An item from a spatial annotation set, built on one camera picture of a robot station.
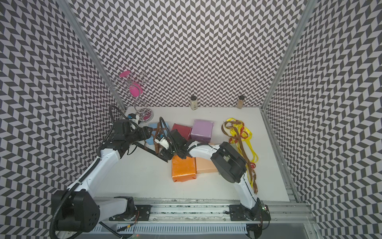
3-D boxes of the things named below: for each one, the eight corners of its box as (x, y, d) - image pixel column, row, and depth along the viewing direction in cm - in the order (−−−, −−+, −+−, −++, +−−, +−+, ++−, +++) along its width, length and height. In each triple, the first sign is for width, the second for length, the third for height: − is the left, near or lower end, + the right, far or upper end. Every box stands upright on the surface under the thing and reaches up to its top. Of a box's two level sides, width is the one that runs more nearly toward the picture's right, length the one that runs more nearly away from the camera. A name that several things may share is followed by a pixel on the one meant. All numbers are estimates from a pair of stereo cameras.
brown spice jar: (237, 109, 120) (240, 99, 112) (236, 105, 123) (239, 95, 115) (242, 109, 120) (245, 99, 112) (241, 105, 123) (244, 95, 115)
